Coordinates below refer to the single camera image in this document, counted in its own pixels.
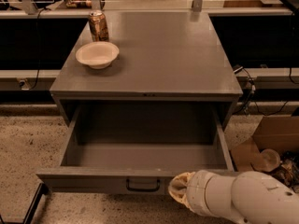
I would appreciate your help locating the cardboard box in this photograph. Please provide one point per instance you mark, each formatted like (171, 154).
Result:
(278, 133)

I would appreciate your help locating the white paper bowl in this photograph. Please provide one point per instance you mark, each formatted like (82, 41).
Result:
(97, 55)

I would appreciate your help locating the black floor frame bar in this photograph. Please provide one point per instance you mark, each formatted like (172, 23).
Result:
(41, 190)

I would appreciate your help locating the brown soda can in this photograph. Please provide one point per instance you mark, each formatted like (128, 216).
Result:
(98, 26)

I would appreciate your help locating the round lid in box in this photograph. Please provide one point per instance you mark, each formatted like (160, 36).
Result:
(271, 160)

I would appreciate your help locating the black drawer handle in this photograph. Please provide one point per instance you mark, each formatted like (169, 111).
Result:
(143, 185)

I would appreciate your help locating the dark snack bag in box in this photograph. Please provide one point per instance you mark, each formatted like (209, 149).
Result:
(282, 175)

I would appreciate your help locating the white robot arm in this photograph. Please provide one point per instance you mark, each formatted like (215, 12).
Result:
(244, 198)

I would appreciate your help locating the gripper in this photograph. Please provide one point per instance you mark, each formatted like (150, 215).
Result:
(197, 188)

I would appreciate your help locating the grey metal cabinet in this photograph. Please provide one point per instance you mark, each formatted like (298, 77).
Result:
(164, 55)

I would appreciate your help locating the grey top drawer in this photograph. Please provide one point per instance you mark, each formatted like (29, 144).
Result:
(108, 143)

